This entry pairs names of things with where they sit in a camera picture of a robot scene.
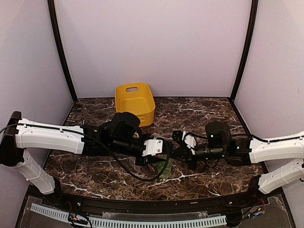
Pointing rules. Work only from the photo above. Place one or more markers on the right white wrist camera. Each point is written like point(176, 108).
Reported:
point(184, 138)

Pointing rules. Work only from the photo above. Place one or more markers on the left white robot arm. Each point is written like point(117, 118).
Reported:
point(121, 134)

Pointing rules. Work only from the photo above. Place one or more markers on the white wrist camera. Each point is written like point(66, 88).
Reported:
point(152, 147)
point(184, 138)

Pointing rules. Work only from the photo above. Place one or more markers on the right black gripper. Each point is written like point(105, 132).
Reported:
point(184, 154)

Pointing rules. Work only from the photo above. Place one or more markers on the black front rail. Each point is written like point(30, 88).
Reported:
point(90, 205)

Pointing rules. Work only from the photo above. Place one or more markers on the dark purple fake food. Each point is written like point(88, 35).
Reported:
point(149, 170)

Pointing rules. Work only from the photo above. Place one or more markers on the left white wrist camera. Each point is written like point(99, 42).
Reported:
point(152, 147)

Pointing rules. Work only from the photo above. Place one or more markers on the black frame post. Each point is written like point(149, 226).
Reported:
point(60, 49)
point(246, 49)

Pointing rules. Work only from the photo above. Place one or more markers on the left black frame post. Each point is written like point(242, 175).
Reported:
point(60, 49)

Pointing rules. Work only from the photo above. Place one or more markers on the white slotted cable duct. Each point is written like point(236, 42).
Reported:
point(122, 220)

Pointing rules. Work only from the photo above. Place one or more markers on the yellow plastic bin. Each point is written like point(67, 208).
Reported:
point(136, 98)

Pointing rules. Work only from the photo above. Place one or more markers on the right black frame post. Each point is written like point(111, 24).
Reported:
point(246, 49)

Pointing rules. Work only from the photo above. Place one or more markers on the clear zip top bag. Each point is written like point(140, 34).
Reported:
point(165, 171)

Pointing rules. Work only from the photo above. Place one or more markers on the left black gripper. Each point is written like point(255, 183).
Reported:
point(150, 159)

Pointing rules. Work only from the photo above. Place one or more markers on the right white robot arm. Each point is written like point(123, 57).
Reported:
point(245, 150)

